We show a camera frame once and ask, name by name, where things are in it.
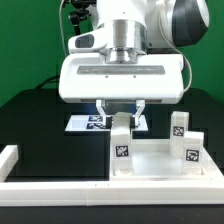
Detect AprilTag marker sheet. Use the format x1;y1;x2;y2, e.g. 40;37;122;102
65;115;148;132

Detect white U-shaped obstacle fence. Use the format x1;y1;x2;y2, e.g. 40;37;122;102
0;145;224;207

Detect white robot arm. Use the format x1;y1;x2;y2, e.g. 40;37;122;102
59;0;210;129

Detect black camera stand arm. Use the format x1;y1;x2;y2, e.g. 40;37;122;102
62;0;97;35

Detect white hanging cable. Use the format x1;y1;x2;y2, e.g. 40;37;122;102
58;0;69;58

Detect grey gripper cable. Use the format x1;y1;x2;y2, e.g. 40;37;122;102
158;0;194;95

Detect black cable on table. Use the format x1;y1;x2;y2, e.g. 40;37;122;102
35;74;63;90

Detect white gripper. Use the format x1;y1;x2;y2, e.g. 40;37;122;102
59;31;184;129

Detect white square tabletop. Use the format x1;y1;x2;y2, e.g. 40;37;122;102
109;139;221;181

